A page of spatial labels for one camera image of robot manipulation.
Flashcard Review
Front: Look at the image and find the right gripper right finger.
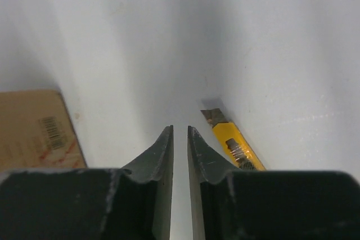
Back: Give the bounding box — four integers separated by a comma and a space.
187, 126, 359, 239

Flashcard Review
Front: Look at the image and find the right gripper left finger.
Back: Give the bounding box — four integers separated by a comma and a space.
1, 126, 174, 239

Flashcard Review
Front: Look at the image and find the yellow utility knife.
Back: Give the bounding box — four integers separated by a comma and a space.
201, 108, 266, 171

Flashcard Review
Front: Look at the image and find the brown cardboard express box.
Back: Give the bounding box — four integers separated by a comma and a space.
1, 89, 87, 171

